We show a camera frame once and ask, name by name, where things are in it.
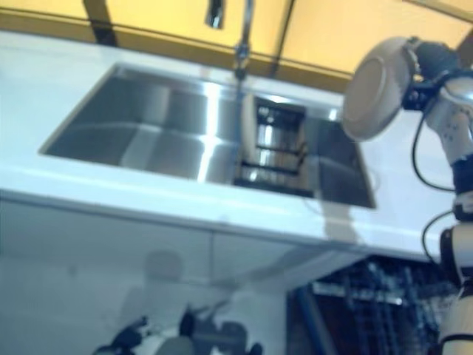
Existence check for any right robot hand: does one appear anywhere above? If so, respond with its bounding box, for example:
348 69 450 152
402 35 461 81

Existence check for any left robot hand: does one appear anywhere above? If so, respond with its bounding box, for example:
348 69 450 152
106 316 153 349

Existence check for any cream round plate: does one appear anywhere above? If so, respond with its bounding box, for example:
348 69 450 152
238 93 260 164
341 35 412 142

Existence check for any dishwasher door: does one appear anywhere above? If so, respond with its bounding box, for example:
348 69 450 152
287 283 336 355

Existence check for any wide white cabinet door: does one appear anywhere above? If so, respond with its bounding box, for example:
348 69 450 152
0 197 214 355

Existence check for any narrow white cabinet door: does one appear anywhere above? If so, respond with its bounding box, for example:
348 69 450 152
211 229 370 355

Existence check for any black dish rack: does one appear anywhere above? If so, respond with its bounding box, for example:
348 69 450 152
232 95 319 197

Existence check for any chrome kitchen faucet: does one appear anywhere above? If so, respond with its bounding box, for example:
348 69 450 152
205 0 256 81

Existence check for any stainless steel sink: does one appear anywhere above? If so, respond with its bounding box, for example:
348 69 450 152
38 62 377 209

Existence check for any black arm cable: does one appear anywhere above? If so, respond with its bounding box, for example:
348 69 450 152
410 116 461 262

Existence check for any dishwasher wire rack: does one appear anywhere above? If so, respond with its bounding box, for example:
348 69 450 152
312 257 456 355

